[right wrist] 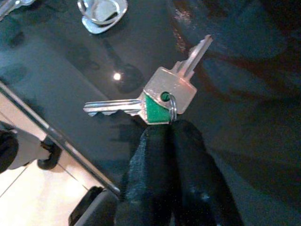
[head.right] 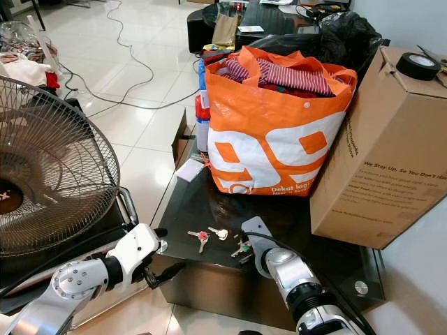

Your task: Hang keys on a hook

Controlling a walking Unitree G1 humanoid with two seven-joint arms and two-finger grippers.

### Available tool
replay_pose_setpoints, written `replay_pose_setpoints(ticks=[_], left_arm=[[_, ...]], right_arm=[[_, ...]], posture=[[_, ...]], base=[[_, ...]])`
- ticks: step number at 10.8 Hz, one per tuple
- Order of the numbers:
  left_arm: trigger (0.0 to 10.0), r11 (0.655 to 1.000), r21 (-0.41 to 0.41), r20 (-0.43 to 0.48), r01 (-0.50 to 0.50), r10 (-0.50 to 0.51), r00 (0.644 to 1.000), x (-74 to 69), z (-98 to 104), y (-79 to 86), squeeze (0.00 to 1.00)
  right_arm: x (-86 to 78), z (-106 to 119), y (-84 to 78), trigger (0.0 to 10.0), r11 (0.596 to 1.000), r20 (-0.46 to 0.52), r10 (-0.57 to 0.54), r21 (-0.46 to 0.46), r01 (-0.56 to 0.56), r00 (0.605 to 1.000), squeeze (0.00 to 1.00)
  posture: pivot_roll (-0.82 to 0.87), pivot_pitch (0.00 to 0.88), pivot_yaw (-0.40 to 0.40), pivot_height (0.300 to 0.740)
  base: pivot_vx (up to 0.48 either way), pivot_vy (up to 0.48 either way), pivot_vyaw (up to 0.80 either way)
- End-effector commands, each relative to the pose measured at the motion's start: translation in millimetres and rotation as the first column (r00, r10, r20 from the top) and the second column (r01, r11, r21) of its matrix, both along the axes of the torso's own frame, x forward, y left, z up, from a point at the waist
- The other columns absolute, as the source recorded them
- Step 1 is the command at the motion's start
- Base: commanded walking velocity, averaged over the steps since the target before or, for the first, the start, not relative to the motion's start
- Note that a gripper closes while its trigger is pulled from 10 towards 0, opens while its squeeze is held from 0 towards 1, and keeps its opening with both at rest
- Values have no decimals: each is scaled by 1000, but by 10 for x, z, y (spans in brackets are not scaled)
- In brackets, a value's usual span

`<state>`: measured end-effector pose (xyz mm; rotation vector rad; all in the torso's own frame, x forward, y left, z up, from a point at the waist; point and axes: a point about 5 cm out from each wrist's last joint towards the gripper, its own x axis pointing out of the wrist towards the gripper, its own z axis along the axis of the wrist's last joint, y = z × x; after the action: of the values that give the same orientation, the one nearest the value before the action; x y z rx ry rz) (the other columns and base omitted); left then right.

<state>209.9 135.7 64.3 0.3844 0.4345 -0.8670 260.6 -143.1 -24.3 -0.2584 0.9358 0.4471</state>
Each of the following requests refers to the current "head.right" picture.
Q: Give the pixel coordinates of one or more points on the black cabinet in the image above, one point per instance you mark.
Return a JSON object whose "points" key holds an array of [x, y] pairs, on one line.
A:
{"points": [[199, 28]]}

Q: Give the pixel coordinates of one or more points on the clear plastic bag of clothes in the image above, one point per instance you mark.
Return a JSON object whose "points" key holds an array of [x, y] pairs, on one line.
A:
{"points": [[28, 42]]}

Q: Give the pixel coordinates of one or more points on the large brown cardboard box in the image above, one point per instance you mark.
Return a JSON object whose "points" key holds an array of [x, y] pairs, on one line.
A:
{"points": [[384, 153]]}

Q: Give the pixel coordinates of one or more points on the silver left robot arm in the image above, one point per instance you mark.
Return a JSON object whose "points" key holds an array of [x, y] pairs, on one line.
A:
{"points": [[77, 283]]}

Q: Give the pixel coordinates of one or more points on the red white striped cloth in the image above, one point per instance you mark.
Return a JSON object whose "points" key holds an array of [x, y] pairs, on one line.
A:
{"points": [[293, 75]]}

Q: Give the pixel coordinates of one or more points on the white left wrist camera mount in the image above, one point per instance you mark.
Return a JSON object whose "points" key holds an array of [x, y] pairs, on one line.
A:
{"points": [[138, 248]]}

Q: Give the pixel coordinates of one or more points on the key bunch with green tag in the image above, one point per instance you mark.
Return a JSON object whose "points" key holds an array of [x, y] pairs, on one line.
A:
{"points": [[239, 249]]}

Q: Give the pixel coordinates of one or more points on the silver key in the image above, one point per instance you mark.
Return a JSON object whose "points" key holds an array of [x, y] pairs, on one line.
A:
{"points": [[220, 233]]}

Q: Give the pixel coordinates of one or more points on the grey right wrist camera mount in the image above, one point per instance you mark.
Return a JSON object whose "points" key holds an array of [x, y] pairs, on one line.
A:
{"points": [[258, 241]]}

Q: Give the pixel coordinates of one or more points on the small brown cardboard box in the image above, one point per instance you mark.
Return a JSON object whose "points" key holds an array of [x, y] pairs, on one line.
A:
{"points": [[179, 143]]}

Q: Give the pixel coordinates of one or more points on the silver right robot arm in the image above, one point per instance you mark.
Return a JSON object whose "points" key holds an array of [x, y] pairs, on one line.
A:
{"points": [[304, 286]]}

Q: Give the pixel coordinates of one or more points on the orange and white shopping bag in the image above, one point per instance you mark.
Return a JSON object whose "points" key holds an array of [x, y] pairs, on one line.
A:
{"points": [[272, 146]]}

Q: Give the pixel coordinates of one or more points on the key with red head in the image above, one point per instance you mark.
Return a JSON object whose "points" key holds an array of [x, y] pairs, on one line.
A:
{"points": [[201, 239]]}

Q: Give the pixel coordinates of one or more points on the metal cage floor fan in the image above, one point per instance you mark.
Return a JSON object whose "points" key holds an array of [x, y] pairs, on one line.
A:
{"points": [[56, 164]]}

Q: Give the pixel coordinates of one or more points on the white bottle with red cap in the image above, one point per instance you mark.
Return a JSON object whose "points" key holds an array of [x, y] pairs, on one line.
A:
{"points": [[202, 129]]}

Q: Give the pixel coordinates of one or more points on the brown paper bag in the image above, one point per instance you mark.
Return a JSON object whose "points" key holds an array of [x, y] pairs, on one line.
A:
{"points": [[225, 29]]}

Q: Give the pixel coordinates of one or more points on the white card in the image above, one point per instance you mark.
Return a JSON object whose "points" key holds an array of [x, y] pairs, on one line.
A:
{"points": [[189, 170]]}

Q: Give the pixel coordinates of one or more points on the blue plastic bag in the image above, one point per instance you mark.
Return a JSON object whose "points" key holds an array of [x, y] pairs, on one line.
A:
{"points": [[201, 77]]}

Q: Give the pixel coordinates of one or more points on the chrome tube fan stand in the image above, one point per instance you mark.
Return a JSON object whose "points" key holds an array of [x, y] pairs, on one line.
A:
{"points": [[127, 206]]}

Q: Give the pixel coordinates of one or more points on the black glass low table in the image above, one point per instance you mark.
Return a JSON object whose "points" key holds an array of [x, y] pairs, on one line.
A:
{"points": [[279, 216]]}

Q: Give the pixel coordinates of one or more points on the white cloth bundle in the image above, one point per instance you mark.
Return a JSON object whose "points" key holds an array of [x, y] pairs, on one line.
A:
{"points": [[24, 71]]}

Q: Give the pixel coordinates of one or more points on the black tape roll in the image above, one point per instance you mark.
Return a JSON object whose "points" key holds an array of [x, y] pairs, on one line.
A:
{"points": [[418, 66]]}

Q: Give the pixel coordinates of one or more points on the black plastic garbage bag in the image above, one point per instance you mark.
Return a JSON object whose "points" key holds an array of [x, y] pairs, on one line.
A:
{"points": [[346, 35]]}

